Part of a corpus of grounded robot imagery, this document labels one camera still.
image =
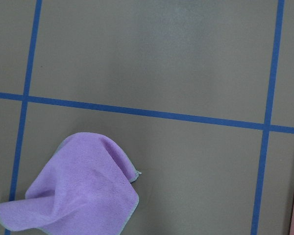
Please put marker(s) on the purple microfiber cloth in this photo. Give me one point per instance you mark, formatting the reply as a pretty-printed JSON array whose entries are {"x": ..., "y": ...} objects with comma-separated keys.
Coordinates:
[{"x": 84, "y": 189}]

